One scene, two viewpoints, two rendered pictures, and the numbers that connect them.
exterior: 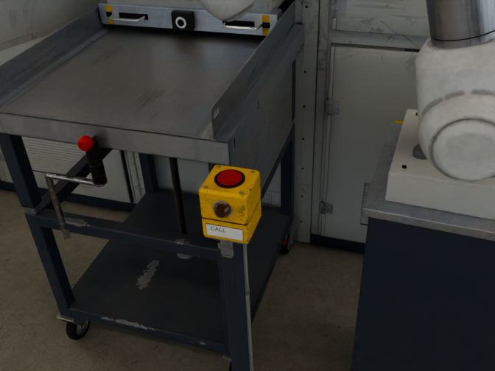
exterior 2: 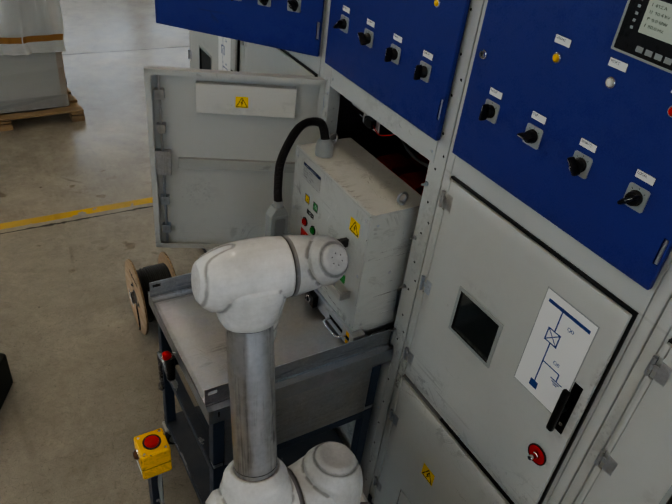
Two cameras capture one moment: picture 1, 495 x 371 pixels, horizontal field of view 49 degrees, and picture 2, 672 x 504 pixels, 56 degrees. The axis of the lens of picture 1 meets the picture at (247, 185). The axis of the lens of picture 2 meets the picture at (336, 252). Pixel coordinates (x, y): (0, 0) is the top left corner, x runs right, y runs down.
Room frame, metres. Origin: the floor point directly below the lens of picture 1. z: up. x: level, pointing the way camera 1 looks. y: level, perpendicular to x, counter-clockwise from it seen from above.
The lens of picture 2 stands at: (0.10, -0.96, 2.37)
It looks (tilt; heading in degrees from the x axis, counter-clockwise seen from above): 35 degrees down; 37
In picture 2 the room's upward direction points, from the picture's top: 8 degrees clockwise
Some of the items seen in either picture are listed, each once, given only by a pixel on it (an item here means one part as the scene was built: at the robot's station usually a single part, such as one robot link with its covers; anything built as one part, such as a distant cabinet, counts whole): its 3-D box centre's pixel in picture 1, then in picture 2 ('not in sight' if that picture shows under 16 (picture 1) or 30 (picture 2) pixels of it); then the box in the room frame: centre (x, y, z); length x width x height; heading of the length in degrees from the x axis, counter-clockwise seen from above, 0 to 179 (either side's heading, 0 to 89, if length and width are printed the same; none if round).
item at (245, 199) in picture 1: (231, 203); (152, 453); (0.71, 0.03, 0.85); 0.08 x 0.08 x 0.10; 71
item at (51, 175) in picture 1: (78, 193); (165, 373); (1.02, 0.39, 0.67); 0.17 x 0.03 x 0.30; 70
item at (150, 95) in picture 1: (160, 71); (267, 325); (1.34, 0.21, 0.82); 0.68 x 0.62 x 0.06; 161
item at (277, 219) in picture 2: not in sight; (277, 226); (1.52, 0.37, 1.09); 0.08 x 0.05 x 0.17; 161
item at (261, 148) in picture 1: (176, 182); (263, 393); (1.34, 0.21, 0.46); 0.64 x 0.58 x 0.66; 161
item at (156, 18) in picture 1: (188, 16); (320, 295); (1.53, 0.15, 0.90); 0.54 x 0.05 x 0.06; 71
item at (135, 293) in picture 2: not in sight; (153, 292); (1.57, 1.26, 0.20); 0.40 x 0.22 x 0.40; 70
